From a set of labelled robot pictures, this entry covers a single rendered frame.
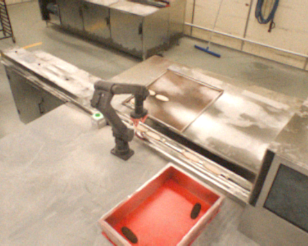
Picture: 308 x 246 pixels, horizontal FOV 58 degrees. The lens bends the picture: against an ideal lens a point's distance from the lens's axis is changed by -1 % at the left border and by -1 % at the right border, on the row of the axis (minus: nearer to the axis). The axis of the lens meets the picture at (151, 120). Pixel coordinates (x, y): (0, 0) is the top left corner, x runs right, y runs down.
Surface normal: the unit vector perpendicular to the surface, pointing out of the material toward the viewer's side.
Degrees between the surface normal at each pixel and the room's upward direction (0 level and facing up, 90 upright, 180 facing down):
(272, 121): 10
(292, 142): 0
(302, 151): 0
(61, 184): 0
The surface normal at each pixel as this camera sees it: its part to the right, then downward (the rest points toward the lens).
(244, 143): -0.09, -0.73
